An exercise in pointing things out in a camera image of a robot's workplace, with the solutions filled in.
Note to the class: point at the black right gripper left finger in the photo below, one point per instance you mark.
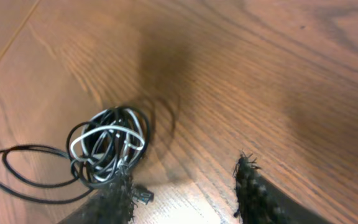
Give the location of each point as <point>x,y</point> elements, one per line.
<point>113,204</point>

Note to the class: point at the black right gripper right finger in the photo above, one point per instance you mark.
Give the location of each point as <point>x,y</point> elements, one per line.
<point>260,202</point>

